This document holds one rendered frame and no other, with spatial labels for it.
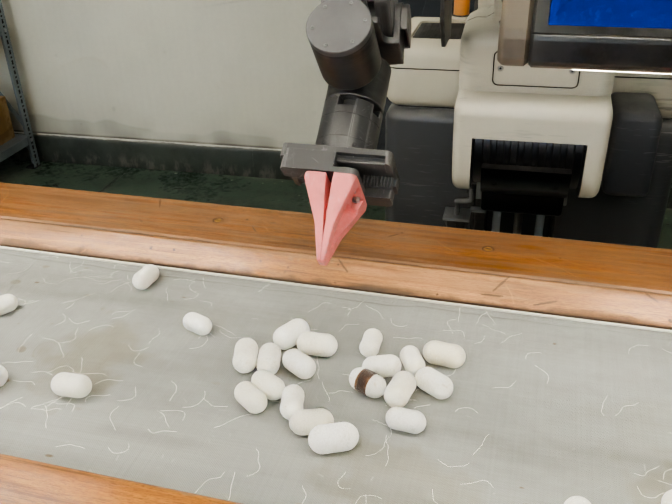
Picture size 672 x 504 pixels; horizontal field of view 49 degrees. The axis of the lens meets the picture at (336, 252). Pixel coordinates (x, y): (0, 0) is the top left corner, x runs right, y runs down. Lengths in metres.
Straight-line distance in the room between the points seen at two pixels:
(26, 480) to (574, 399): 0.41
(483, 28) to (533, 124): 0.16
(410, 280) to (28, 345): 0.37
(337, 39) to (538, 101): 0.53
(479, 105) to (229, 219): 0.44
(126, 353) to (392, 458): 0.27
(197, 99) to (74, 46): 0.51
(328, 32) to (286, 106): 2.12
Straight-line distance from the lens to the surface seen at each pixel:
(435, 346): 0.64
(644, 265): 0.79
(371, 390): 0.60
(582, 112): 1.11
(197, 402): 0.63
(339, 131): 0.67
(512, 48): 0.37
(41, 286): 0.83
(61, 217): 0.91
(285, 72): 2.73
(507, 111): 1.10
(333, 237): 0.65
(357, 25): 0.65
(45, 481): 0.56
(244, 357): 0.63
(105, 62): 3.01
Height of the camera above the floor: 1.14
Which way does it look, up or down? 29 degrees down
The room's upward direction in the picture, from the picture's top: 2 degrees counter-clockwise
